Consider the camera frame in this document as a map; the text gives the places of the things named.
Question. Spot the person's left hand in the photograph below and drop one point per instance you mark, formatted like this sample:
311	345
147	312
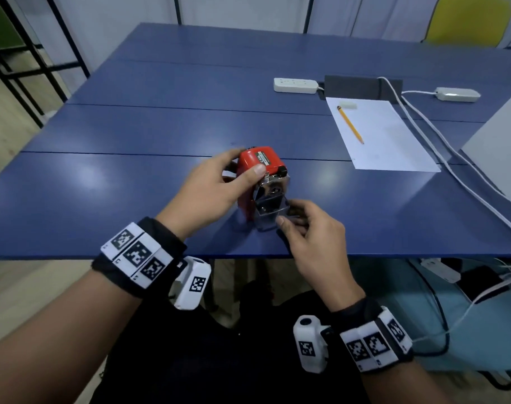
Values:
200	197

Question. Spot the person's right hand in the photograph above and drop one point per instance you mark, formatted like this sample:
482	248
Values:
322	252

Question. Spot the person's right thumb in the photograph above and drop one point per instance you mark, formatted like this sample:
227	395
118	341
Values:
290	226

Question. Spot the person's left thumb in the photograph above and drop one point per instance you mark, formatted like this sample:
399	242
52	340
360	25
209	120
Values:
249	176

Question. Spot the red pencil sharpener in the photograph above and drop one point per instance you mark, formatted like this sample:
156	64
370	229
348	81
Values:
259	161

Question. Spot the clear sharpener shavings drawer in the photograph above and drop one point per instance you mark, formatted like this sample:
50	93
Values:
270	212

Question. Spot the person's right forearm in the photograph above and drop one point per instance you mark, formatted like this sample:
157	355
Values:
402	387

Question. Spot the person's left forearm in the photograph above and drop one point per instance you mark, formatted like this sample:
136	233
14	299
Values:
49	344

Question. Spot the white power strip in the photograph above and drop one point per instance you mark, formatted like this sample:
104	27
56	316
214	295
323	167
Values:
295	85

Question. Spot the yellow pencil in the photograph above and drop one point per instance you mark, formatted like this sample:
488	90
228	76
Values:
350	125

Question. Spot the white eraser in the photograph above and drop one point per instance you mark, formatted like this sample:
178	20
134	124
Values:
349	105

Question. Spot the white paper sheet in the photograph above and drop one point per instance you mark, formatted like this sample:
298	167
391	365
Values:
385	138

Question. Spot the left wristband with marker tags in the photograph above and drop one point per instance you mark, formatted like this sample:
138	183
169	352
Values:
135	253

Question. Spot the wristband with marker tags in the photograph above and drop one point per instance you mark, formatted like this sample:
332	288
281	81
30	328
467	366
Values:
135	253
375	340

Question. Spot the right wristband with marker tags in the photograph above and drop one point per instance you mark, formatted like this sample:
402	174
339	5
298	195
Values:
375	340

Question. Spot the person's black clothing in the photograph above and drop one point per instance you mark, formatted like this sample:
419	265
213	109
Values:
221	361

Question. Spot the white plug block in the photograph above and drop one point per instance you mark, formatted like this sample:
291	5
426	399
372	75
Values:
440	270

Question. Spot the black pole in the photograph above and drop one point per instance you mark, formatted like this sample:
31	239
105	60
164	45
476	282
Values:
177	10
308	14

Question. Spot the black flat device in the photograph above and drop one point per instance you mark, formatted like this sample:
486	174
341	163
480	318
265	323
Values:
482	284

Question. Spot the white grey power adapter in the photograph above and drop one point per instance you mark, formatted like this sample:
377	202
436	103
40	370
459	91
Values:
457	95

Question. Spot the light blue chair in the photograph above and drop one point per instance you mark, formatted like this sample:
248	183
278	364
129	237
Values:
482	332

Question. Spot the white board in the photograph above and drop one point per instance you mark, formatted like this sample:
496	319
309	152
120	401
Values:
501	147

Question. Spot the black metal rack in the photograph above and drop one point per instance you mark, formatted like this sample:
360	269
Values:
11	86

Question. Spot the yellow chair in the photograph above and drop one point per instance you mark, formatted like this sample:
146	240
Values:
469	20

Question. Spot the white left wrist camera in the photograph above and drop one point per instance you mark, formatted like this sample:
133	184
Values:
192	284

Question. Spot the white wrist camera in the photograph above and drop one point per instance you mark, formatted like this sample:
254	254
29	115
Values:
308	344
192	284

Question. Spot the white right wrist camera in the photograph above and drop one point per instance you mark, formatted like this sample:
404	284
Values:
308	344

